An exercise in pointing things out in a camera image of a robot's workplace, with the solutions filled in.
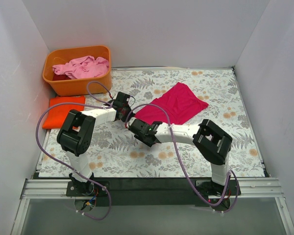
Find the orange plastic basket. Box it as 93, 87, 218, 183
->
42, 45, 112, 96

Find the folded orange t shirt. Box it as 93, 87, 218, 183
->
42, 96, 86, 129

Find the aluminium frame rail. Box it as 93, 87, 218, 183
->
11, 178, 294, 235

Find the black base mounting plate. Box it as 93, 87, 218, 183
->
66, 178, 237, 208

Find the floral patterned table mat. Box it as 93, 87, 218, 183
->
36, 68, 269, 178

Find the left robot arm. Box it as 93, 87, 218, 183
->
57, 92, 132, 196

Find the pink crumpled t shirt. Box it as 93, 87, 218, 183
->
52, 56, 110, 79

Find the magenta t shirt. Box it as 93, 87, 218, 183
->
135, 82, 209, 125

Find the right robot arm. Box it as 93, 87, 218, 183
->
127, 117, 233, 195

